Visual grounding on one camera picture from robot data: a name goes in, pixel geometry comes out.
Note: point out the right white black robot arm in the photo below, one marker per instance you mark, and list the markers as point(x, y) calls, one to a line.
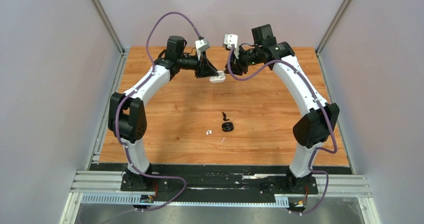
point(315, 129)

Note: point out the small black earbud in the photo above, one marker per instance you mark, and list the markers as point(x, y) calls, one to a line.
point(225, 119)

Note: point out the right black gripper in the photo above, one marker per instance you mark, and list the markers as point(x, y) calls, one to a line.
point(236, 66)

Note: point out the white earbud charging case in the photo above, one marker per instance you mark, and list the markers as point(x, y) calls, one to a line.
point(219, 78)

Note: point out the aluminium frame rail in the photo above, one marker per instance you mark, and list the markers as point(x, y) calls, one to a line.
point(340, 185)

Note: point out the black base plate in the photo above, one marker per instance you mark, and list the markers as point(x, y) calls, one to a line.
point(221, 183)

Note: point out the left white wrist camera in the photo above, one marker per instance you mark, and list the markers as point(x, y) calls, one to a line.
point(201, 45)

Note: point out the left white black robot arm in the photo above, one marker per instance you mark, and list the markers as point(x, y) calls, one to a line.
point(127, 118)

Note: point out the black earbud case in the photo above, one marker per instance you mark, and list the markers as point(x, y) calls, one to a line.
point(227, 127)

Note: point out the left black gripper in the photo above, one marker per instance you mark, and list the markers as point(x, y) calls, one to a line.
point(204, 68)

